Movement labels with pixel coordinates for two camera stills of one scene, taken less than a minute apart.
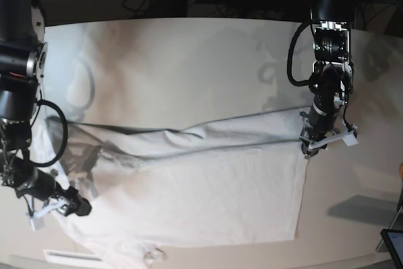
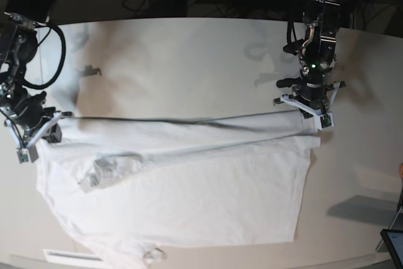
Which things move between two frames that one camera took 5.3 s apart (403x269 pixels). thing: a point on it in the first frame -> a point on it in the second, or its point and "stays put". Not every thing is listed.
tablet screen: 394,239 stays put
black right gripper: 318,123 -> 312,91
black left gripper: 44,187 -> 30,113
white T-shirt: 241,179 stays put
